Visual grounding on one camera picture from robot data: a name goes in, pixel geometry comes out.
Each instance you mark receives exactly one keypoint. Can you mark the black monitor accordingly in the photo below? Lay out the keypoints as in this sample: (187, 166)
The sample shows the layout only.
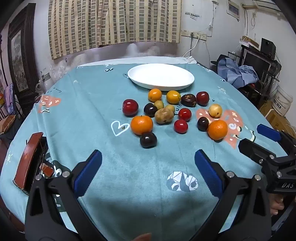
(255, 62)

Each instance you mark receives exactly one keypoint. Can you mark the flat cardboard box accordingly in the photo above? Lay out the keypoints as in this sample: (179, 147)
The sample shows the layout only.
(249, 41)

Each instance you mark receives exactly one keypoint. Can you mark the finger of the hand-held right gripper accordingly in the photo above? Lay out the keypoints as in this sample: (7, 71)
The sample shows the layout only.
(268, 132)
(252, 149)

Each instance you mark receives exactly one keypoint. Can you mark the white bucket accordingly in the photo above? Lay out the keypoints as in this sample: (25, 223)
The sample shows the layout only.
(283, 100)

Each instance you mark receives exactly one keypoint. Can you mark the black metal rack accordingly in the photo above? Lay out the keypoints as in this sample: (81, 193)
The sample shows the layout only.
(276, 69)

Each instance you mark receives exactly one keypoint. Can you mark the yellow-orange round fruit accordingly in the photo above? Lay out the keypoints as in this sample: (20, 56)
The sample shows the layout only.
(173, 96)

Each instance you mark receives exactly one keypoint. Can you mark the brown cushion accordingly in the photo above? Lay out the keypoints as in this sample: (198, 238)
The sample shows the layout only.
(7, 124)

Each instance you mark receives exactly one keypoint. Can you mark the red cherry tomato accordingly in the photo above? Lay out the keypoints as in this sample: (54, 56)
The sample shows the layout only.
(184, 114)
(180, 126)

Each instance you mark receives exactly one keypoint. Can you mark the person's left hand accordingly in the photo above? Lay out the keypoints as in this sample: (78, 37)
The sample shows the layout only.
(143, 238)

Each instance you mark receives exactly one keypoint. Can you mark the black speaker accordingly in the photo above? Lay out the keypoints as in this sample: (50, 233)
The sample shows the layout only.
(268, 46)

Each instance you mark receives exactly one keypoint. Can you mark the person's right hand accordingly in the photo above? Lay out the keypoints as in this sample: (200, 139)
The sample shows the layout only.
(276, 204)

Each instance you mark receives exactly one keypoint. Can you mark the white oval plate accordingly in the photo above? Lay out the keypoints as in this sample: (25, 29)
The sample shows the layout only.
(159, 76)

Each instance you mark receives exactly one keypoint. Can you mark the dark purple plum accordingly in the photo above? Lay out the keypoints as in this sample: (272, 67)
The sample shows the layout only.
(150, 109)
(148, 139)
(203, 123)

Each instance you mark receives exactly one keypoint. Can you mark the blue clothes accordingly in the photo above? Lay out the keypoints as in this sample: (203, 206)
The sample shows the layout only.
(233, 71)

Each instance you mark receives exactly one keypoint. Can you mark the orange tangerine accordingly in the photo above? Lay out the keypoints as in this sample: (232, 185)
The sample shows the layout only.
(155, 95)
(217, 129)
(141, 125)

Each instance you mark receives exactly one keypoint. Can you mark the wrinkled dark brown fruit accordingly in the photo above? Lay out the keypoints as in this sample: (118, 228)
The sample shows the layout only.
(188, 100)

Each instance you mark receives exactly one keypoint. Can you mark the small yellow-green fruit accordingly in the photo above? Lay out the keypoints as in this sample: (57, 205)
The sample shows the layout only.
(158, 104)
(170, 107)

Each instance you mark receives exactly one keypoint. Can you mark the teal printed tablecloth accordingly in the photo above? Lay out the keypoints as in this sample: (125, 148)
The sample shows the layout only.
(92, 104)

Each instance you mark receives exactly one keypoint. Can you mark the brownish yellow pear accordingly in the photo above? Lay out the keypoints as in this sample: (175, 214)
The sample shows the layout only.
(164, 115)

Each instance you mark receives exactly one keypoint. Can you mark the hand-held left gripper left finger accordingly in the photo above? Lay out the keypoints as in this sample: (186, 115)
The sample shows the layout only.
(89, 172)

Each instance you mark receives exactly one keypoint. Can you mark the white breaker box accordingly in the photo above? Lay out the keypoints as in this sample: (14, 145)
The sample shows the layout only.
(233, 9)

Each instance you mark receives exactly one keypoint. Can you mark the beige checked curtain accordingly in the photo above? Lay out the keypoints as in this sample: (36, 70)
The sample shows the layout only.
(104, 23)

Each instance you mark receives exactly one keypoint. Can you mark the white wall socket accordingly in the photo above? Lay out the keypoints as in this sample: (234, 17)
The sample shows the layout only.
(184, 33)

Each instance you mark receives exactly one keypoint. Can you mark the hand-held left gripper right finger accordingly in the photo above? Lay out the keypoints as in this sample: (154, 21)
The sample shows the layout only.
(208, 172)

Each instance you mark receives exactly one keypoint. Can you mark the pale yellow round fruit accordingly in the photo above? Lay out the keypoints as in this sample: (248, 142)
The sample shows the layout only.
(215, 110)

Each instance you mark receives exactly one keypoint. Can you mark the white air conditioner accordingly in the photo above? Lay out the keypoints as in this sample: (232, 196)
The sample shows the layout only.
(266, 4)

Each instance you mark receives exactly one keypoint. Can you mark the dark framed painting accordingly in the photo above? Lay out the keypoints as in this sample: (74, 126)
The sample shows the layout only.
(20, 58)

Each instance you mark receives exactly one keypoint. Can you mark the white cloth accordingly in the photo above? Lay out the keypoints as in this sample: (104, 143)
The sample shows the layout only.
(138, 59)

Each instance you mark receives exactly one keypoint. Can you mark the purple cloth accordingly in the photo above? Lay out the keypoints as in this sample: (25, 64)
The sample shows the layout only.
(10, 97)

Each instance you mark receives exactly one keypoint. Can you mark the red plum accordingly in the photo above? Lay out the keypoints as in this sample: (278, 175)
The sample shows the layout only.
(130, 107)
(202, 98)

